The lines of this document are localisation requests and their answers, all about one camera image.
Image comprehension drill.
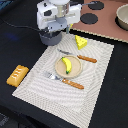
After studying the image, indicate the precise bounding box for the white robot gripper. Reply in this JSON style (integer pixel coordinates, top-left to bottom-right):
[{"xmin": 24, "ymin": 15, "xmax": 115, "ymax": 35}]
[{"xmin": 37, "ymin": 0, "xmax": 82, "ymax": 37}]

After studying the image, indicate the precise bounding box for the grey pot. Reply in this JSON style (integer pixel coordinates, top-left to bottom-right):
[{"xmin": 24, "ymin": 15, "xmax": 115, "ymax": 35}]
[{"xmin": 39, "ymin": 31, "xmax": 62, "ymax": 46}]

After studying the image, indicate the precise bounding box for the yellow cheese wedge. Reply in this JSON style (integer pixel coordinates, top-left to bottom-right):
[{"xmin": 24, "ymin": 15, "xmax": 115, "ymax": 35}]
[{"xmin": 75, "ymin": 35, "xmax": 87, "ymax": 49}]

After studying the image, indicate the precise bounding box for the yellow toy banana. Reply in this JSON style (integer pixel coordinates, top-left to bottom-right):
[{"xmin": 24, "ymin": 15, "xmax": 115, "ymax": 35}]
[{"xmin": 61, "ymin": 57, "xmax": 72, "ymax": 74}]

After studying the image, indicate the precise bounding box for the yellow toy bread loaf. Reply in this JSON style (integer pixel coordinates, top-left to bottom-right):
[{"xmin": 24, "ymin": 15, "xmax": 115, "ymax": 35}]
[{"xmin": 7, "ymin": 65, "xmax": 29, "ymax": 87}]

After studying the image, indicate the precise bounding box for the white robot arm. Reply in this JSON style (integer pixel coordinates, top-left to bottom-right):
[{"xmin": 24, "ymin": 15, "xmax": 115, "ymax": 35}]
[{"xmin": 37, "ymin": 0, "xmax": 82, "ymax": 32}]

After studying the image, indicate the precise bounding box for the black burner disc centre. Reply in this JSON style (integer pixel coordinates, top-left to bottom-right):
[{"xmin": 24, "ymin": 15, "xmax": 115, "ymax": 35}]
[{"xmin": 80, "ymin": 13, "xmax": 98, "ymax": 25}]

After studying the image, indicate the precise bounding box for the black burner disc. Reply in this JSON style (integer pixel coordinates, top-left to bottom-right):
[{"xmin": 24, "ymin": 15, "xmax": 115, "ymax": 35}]
[
  {"xmin": 89, "ymin": 1, "xmax": 104, "ymax": 10},
  {"xmin": 80, "ymin": 13, "xmax": 98, "ymax": 25}
]

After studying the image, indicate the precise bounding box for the beige round plate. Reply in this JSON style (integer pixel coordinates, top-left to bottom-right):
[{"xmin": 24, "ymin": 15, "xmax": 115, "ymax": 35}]
[{"xmin": 55, "ymin": 55, "xmax": 82, "ymax": 79}]

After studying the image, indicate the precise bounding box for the black burner disc back right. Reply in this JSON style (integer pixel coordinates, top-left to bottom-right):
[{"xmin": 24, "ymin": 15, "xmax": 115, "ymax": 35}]
[{"xmin": 89, "ymin": 1, "xmax": 104, "ymax": 10}]

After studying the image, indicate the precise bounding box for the white woven placemat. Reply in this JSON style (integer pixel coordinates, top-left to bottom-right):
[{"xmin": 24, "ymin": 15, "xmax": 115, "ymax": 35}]
[{"xmin": 11, "ymin": 31, "xmax": 115, "ymax": 128}]

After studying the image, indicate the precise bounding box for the beige bowl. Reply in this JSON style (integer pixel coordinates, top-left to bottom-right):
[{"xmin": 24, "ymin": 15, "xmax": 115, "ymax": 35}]
[{"xmin": 116, "ymin": 4, "xmax": 128, "ymax": 30}]

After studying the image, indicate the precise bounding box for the knife with wooden handle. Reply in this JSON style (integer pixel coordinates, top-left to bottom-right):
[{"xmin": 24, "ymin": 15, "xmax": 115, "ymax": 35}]
[{"xmin": 57, "ymin": 49, "xmax": 97, "ymax": 63}]

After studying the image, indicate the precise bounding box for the fork with wooden handle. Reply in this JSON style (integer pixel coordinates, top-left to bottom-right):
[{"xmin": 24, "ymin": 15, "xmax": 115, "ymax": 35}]
[{"xmin": 45, "ymin": 72, "xmax": 84, "ymax": 89}]

